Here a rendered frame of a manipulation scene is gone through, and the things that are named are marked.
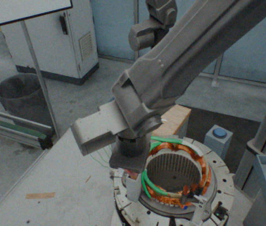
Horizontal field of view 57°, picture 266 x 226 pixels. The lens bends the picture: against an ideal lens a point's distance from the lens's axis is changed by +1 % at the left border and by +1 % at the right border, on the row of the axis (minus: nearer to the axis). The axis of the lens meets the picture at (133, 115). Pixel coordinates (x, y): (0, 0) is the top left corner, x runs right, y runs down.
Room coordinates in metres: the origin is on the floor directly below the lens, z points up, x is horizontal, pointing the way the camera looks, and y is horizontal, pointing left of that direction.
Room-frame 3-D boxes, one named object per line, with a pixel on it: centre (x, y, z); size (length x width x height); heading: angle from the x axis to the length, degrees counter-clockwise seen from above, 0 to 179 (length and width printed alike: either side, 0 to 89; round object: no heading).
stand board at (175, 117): (0.69, -0.09, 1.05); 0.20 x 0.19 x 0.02; 56
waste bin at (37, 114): (1.70, 0.92, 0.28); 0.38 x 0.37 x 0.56; 157
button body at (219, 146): (0.61, -0.31, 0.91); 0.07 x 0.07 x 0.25; 47
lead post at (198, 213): (0.26, -0.14, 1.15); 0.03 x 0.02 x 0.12; 54
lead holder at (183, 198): (0.27, -0.11, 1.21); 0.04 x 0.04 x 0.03; 62
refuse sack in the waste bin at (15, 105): (1.70, 0.92, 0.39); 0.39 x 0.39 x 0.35
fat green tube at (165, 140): (0.46, -0.11, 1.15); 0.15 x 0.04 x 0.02; 62
